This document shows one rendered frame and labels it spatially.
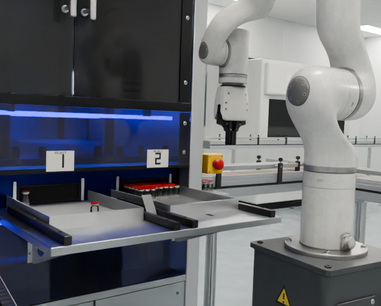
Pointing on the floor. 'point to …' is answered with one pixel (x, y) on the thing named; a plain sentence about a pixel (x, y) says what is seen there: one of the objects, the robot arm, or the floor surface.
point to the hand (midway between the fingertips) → (230, 138)
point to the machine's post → (198, 66)
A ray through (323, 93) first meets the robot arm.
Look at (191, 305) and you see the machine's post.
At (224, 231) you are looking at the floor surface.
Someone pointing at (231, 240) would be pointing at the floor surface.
